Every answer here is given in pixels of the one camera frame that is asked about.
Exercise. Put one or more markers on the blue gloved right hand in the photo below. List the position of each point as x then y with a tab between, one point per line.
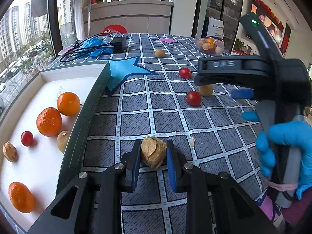
285	156

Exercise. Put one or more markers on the white tray with green rim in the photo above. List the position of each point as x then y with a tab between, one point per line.
38	166

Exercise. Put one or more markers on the mandarin orange near corner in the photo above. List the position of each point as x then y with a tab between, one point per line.
21	197

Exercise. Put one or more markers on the red cherry tomato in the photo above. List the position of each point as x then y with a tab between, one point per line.
27	138
185	73
193	98

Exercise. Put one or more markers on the white paper bag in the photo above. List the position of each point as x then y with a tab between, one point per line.
215	28

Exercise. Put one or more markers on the wall mounted television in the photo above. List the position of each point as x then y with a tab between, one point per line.
268	19

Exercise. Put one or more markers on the clear glass fruit bowl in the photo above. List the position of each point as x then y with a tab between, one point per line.
210	45

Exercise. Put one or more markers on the tan longan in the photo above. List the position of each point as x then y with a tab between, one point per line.
62	140
206	90
159	53

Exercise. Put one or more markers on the brown walnut in tray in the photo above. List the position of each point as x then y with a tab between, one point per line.
10	152

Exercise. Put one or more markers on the white cabinet counter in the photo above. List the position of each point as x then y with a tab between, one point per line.
137	16

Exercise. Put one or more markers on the smooth small orange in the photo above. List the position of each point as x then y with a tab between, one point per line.
68	104

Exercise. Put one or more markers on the checkered blue tablecloth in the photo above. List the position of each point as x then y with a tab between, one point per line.
212	135

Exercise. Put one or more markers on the black power adapter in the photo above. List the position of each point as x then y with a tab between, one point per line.
118	44

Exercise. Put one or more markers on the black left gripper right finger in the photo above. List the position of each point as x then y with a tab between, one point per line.
214	200

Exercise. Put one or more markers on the red round stool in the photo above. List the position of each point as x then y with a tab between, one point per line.
114	28

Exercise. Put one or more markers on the wrinkled mandarin orange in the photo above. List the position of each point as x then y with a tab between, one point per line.
49	122

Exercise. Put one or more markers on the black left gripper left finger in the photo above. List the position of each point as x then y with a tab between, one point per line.
92	198

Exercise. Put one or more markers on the tan longan in tray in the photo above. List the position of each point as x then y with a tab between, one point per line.
62	140

